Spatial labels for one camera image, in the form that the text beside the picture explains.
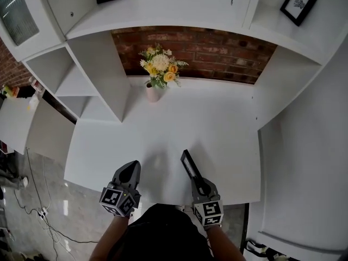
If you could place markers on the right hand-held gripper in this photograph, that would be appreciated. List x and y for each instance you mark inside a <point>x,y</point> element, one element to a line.
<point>209,212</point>

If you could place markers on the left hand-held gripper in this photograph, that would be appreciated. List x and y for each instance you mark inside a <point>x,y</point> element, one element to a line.
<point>111,197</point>

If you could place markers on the black framed tree picture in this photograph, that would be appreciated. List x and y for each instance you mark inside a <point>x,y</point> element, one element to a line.
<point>187,160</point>

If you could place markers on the person's right forearm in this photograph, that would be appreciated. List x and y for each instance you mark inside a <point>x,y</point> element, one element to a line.
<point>225,243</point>

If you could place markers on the person's left forearm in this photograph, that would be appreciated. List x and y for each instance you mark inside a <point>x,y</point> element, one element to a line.
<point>108,241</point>

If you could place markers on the small white desk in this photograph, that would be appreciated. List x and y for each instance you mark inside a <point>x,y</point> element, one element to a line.
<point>16,124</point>

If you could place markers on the person's black clothing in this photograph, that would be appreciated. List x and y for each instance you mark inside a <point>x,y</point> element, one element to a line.
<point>163,235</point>

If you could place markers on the pink vase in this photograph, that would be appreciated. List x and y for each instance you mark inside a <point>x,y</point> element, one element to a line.
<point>153,95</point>

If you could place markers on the white power strip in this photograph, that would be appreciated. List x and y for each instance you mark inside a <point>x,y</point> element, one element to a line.
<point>43,212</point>

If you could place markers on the yellow flower bouquet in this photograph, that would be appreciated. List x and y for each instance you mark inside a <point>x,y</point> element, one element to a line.
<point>160,64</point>

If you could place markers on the open drawer with red inside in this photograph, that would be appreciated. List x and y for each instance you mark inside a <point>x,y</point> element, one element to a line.
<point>5,148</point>

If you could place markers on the white lantern ornament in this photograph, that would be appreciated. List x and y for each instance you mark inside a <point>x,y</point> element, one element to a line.
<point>37,85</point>

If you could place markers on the black flat tray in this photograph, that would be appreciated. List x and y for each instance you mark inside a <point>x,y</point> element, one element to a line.
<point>26,92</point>

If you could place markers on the orange box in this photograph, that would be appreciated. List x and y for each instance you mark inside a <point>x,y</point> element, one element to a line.
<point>14,91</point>

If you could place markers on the green bottle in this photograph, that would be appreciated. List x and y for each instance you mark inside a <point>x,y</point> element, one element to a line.
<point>5,91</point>

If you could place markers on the white hutch shelf unit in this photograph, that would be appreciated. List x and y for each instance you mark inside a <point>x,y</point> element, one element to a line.
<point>176,12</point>

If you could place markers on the ribbed glass cabinet door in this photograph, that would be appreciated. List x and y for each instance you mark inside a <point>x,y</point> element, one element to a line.
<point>17,15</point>

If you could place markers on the black frame with white picture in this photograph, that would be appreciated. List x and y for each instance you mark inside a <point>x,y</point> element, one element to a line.
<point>299,3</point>

